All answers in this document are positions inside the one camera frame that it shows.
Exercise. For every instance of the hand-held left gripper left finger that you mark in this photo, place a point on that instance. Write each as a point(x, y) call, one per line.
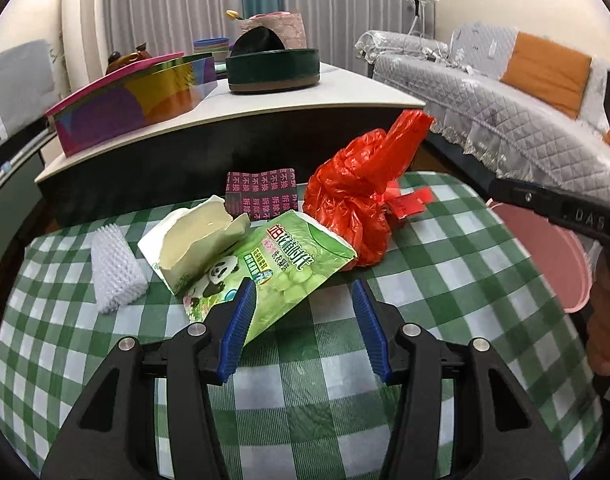
point(237, 330)

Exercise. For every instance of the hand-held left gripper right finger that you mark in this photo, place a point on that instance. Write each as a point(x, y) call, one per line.
point(370, 330)

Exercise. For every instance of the colourful rectangular tin box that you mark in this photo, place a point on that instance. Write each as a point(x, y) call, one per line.
point(115, 110)

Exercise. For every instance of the pink plastic bucket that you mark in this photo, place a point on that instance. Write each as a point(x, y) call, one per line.
point(545, 260)

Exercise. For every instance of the white standing air conditioner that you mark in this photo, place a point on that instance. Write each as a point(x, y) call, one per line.
point(80, 20)

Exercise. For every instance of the black hat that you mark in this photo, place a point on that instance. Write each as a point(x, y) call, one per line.
point(257, 40)

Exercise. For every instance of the grey and white cloth cover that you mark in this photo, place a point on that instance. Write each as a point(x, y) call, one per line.
point(20, 75)

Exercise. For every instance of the purple printed card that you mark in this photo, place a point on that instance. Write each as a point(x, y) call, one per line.
point(260, 190)

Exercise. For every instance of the black television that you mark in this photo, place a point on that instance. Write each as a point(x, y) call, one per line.
point(0, 152)

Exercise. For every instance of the pink fabric basket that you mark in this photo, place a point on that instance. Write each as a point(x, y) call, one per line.
point(285, 30)

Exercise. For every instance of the dark green round tin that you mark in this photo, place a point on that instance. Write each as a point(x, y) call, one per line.
point(272, 70)

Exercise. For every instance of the sofa with grey quilted cover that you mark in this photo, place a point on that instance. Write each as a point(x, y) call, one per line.
point(510, 110)

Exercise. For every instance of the grey quilted cushion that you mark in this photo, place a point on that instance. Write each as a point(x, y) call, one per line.
point(595, 90)

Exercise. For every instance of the person's right hand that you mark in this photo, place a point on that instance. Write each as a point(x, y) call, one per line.
point(605, 325)

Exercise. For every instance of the green tissue packet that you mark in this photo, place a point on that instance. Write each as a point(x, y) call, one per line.
point(285, 270)

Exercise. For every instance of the orange cushion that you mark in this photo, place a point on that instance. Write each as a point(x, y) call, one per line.
point(545, 70)

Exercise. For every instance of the green checked tablecloth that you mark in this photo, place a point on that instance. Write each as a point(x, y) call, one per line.
point(305, 410)

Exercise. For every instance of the white tissue pack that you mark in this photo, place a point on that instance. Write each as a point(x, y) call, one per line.
point(195, 240)

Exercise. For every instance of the grey curtain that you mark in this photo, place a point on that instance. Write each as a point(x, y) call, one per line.
point(175, 0)
point(355, 5)

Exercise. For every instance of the brown teapot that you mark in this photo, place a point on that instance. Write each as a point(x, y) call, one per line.
point(125, 60)

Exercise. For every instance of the white foam net sleeve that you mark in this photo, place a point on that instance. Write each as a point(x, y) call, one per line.
point(116, 270)

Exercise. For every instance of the white-topped coffee table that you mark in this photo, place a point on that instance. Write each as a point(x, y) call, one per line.
point(335, 85)

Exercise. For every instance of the stack of coloured bowls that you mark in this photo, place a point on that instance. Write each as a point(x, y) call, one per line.
point(210, 47)

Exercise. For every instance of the red plastic bag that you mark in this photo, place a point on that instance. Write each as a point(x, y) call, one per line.
point(345, 195)

